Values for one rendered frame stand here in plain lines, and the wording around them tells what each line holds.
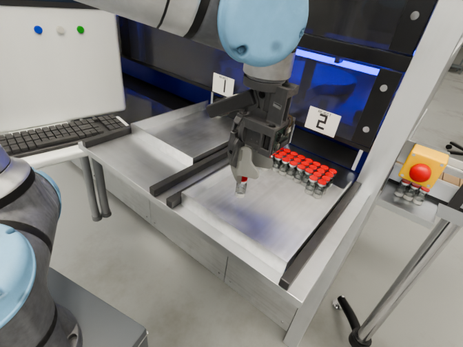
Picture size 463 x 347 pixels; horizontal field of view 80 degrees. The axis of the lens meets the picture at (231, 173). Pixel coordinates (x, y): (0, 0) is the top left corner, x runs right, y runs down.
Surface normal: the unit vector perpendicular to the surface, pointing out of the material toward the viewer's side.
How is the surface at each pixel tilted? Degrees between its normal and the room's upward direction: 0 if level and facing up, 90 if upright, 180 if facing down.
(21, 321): 90
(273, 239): 0
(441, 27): 90
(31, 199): 79
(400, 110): 90
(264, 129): 91
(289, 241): 0
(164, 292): 0
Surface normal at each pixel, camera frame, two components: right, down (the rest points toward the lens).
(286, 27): 0.31, 0.57
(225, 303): 0.11, -0.82
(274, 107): -0.61, 0.40
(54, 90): 0.66, 0.48
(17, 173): 0.65, -0.62
